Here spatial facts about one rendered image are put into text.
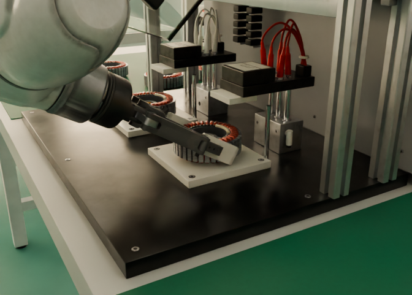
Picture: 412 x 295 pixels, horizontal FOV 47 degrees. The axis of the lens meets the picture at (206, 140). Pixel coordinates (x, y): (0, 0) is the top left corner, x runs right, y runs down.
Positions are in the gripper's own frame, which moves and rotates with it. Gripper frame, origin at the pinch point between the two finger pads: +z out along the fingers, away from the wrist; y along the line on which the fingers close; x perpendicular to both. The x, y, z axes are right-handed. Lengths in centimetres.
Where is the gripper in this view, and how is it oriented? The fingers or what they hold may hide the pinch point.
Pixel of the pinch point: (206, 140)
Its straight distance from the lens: 76.6
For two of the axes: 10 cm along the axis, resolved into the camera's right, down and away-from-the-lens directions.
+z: 7.5, 3.1, 5.8
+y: -5.0, -3.1, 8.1
